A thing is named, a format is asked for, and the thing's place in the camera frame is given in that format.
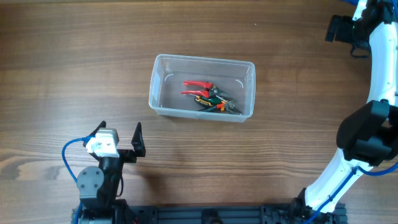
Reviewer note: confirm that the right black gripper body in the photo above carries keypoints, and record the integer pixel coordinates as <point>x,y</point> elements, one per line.
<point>350,32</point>

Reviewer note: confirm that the clear plastic container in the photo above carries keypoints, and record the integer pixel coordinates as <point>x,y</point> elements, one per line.
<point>238,78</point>

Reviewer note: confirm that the green screwdriver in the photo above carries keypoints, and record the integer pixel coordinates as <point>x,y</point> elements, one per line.
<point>209,102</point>

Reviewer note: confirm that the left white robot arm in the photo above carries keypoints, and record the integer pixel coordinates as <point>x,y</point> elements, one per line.
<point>101,186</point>

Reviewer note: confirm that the silver socket wrench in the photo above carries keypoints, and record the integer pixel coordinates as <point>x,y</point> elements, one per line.
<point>227,103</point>

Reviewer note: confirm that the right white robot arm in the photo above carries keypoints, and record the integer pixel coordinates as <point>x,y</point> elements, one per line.
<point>367,137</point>

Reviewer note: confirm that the orange black pliers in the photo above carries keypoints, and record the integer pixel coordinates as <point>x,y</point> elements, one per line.
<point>232,110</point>

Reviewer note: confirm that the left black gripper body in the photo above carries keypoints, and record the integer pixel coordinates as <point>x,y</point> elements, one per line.
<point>117,163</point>

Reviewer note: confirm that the red handled pruning shears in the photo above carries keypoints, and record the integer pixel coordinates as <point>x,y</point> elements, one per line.
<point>208,89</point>

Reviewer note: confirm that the black aluminium base frame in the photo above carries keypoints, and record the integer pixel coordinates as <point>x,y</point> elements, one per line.
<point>279,213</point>

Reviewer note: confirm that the black red screwdriver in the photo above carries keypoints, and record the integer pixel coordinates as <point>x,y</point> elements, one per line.
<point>214,108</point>

